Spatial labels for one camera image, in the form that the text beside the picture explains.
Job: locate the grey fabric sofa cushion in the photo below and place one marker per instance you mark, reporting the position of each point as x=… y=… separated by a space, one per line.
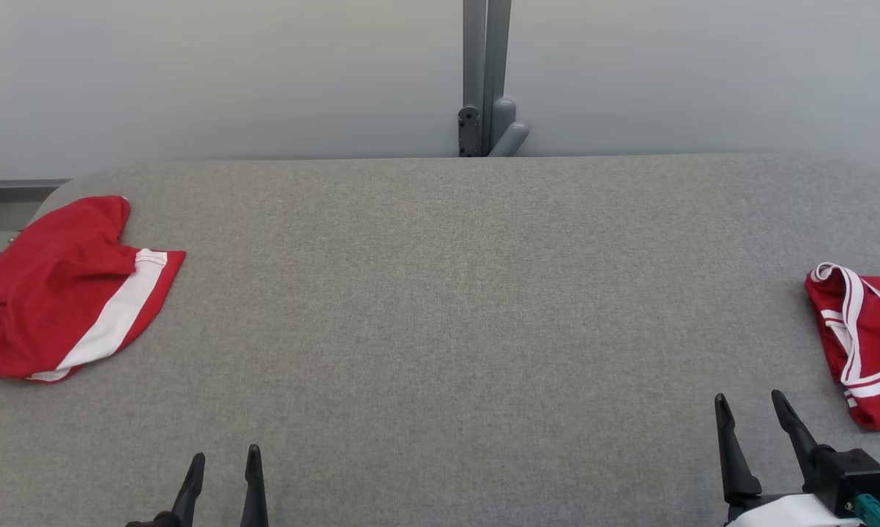
x=447 y=329

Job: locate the grey partition base rail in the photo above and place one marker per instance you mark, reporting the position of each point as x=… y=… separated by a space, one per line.
x=8 y=192

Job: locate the grey metal post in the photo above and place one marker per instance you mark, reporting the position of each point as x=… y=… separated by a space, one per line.
x=484 y=66

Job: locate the red shorts white stripe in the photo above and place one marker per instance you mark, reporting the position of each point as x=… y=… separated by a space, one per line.
x=45 y=300

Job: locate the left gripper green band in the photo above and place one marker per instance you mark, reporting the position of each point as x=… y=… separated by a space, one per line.
x=154 y=521

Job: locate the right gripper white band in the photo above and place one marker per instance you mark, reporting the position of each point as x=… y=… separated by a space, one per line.
x=784 y=514

